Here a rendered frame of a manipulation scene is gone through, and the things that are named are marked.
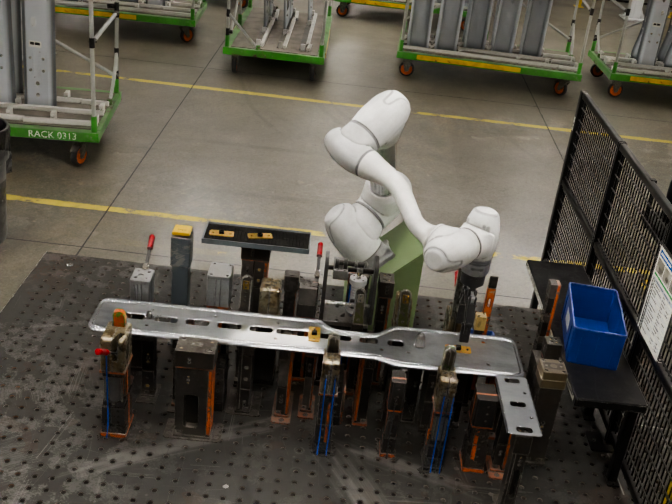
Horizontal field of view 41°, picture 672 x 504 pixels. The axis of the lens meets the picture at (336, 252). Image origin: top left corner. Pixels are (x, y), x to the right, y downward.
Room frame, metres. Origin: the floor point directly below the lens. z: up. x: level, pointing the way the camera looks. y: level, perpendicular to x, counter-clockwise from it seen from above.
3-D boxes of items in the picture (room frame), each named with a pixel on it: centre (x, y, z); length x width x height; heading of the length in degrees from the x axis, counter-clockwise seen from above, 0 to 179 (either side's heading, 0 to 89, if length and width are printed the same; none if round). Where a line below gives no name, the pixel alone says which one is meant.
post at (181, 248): (2.74, 0.54, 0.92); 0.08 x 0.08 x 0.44; 1
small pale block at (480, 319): (2.56, -0.50, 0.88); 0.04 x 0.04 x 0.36; 1
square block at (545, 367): (2.31, -0.70, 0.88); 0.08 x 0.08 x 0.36; 1
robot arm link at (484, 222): (2.42, -0.42, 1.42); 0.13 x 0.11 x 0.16; 141
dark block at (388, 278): (2.64, -0.18, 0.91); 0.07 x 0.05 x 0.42; 1
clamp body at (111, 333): (2.22, 0.62, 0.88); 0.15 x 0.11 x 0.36; 1
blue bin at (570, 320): (2.53, -0.86, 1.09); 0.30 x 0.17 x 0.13; 173
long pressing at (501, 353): (2.41, 0.06, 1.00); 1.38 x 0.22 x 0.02; 91
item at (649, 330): (2.34, -0.98, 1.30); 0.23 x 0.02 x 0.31; 1
